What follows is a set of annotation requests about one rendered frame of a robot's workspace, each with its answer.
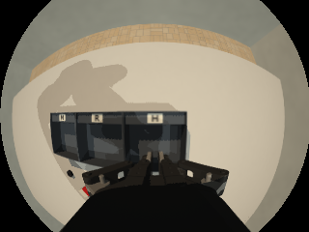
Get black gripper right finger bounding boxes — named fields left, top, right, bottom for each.
left=158, top=152, right=229, bottom=196

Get black divided tray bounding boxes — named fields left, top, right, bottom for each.
left=50, top=111, right=187, bottom=172

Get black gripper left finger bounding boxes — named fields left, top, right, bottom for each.
left=82, top=152, right=153, bottom=197

